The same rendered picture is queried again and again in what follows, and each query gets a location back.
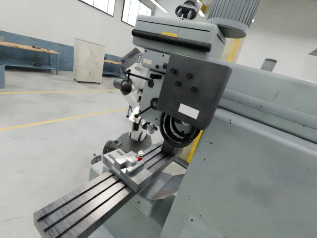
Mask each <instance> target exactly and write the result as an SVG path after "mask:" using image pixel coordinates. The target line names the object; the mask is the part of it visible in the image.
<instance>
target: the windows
mask: <svg viewBox="0 0 317 238"><path fill-rule="evenodd" d="M79 1H81V2H83V3H85V4H87V5H89V6H91V7H93V8H95V9H97V10H99V11H101V12H103V13H105V14H107V15H109V16H112V17H113V16H114V9H115V2H116V0H79ZM151 12H152V9H151V8H149V7H148V6H146V5H145V4H144V3H142V2H141V1H140V0H124V3H123V9H122V16H121V21H122V22H124V23H126V24H128V25H130V26H132V27H135V22H136V17H137V16H138V15H141V14H143V15H147V16H151Z"/></svg>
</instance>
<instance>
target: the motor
mask: <svg viewBox="0 0 317 238"><path fill-rule="evenodd" d="M260 2H261V0H213V2H212V5H211V8H210V11H209V15H208V18H207V21H206V23H210V24H215V25H217V26H218V28H219V29H220V31H221V32H222V34H223V35H224V37H226V38H233V39H240V38H244V37H246V35H247V33H248V31H249V28H250V25H251V23H252V21H253V19H254V16H255V14H256V12H257V9H258V7H259V4H260Z"/></svg>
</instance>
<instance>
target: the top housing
mask: <svg viewBox="0 0 317 238"><path fill-rule="evenodd" d="M134 29H136V30H142V31H147V32H152V33H157V34H163V35H169V36H174V37H178V38H184V39H189V40H194V41H199V42H204V43H210V44H212V49H211V51H210V52H205V51H200V50H195V49H190V48H186V47H182V46H177V45H173V44H168V43H163V42H158V41H154V40H149V39H144V38H140V37H136V36H133V40H132V42H133V44H134V45H135V46H138V47H141V48H144V49H150V50H154V51H159V52H163V53H166V54H171V53H177V54H182V55H185V56H189V57H193V58H197V59H201V60H207V59H208V58H214V59H218V60H220V58H221V55H222V53H223V50H224V47H225V44H226V39H225V37H224V35H223V34H222V32H221V31H220V29H219V28H218V26H217V25H215V24H210V23H202V22H195V21H187V20H180V19H172V18H165V17H155V16H147V15H143V14H141V15H138V16H137V17H136V22H135V27H134Z"/></svg>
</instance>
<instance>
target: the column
mask: <svg viewBox="0 0 317 238"><path fill-rule="evenodd" d="M159 238H317V144H316V143H313V142H311V141H309V140H306V139H303V138H301V137H298V136H295V135H292V134H290V133H287V132H284V131H282V130H279V129H277V128H274V127H271V126H268V125H266V124H263V123H260V122H258V121H255V120H252V119H250V118H247V117H244V116H242V115H239V114H236V113H234V112H231V111H228V110H225V109H223V108H220V107H219V108H218V109H216V111H215V114H214V116H213V118H212V121H211V123H210V125H209V126H208V127H207V128H205V129H204V130H203V132H202V134H201V136H200V139H199V141H198V143H197V146H196V148H195V151H194V153H193V156H192V158H191V161H190V163H189V165H188V168H187V170H186V173H185V175H184V178H183V180H182V182H181V185H180V187H179V189H178V192H177V194H176V197H175V199H174V202H173V204H172V207H171V209H170V211H169V214H168V216H167V219H166V221H165V224H164V226H163V229H162V231H161V234H160V236H159Z"/></svg>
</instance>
